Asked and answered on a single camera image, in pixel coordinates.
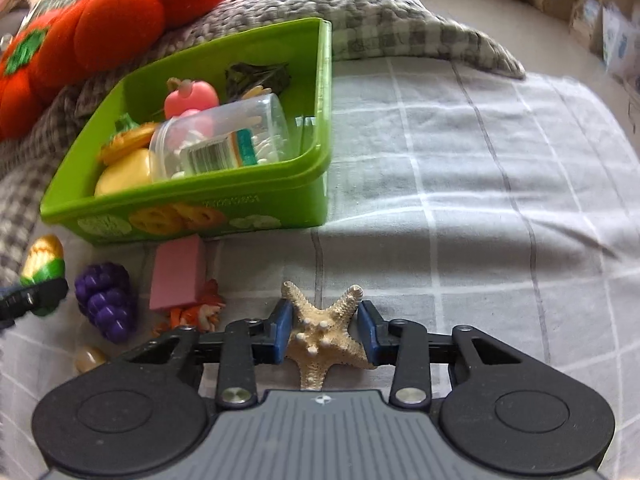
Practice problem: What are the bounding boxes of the clear cotton swab jar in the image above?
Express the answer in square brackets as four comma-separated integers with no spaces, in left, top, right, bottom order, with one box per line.
[148,92,291,183]

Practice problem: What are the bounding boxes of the orange fox figurine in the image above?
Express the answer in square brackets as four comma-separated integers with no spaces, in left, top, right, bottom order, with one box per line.
[152,280,226,337]

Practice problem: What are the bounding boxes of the orange pumpkin pillow green stem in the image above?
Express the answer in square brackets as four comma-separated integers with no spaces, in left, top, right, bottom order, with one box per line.
[0,7,86,141]

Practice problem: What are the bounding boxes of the grey checked pillow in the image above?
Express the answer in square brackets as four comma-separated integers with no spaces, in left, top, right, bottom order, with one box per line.
[150,0,527,81]

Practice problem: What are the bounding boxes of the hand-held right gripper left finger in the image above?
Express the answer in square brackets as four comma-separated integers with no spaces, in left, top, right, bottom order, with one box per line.
[115,299,296,408]

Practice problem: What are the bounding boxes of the grey grid bed sheet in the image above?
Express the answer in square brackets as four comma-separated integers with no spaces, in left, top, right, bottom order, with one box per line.
[0,57,640,480]

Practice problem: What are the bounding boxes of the grey checked quilt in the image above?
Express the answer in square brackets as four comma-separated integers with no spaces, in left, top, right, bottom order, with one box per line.
[0,72,131,283]

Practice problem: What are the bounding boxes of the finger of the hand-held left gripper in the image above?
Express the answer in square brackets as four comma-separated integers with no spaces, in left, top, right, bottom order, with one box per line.
[0,277,70,332]

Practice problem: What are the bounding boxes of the yellow orange toy fruit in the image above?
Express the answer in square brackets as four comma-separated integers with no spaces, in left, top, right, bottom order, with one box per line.
[98,114,156,166]

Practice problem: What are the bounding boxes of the purple toy grapes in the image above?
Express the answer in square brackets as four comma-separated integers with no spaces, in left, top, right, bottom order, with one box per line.
[74,262,138,345]

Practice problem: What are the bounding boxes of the pink pig toy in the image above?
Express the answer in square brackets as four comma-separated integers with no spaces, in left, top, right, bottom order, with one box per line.
[164,77,221,126]

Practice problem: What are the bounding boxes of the green plastic box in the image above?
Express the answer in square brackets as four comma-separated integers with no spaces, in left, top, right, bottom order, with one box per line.
[40,17,333,246]

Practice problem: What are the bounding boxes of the large orange pumpkin pillow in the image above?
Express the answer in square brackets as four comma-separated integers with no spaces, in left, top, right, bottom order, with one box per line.
[72,0,246,73]

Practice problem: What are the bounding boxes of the white paper bag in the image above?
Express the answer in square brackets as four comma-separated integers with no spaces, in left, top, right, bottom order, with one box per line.
[599,2,640,86]

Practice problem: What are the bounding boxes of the beige starfish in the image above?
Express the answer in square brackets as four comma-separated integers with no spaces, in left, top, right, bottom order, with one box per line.
[280,280,378,391]

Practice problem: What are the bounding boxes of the yellow toy pot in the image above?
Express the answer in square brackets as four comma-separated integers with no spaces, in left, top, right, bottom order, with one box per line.
[94,149,153,197]

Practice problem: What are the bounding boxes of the toy corn cob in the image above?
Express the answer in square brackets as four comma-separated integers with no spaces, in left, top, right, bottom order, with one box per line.
[20,234,67,317]

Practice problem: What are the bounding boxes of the dark patterned object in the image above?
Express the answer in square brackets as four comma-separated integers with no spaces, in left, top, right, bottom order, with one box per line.
[224,61,292,98]

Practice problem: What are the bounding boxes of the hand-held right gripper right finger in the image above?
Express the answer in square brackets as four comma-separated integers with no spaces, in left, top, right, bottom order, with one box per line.
[356,300,531,408]

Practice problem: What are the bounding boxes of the pink block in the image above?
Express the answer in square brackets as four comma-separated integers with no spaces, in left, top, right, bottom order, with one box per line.
[149,236,208,312]

